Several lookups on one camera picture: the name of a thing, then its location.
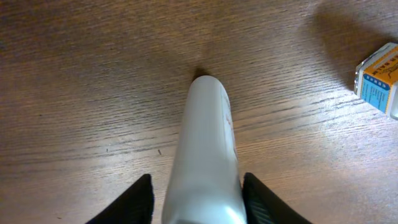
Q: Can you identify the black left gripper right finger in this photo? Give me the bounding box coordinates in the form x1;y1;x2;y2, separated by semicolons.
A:
242;172;311;224

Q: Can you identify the small jar gold lid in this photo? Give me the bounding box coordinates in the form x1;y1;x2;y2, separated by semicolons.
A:
354;42;397;119

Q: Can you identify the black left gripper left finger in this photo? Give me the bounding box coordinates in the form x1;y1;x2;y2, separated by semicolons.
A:
87;174;155;224

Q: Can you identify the white lotion bottle clear cap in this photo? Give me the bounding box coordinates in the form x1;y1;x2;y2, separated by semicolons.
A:
162;75;247;223

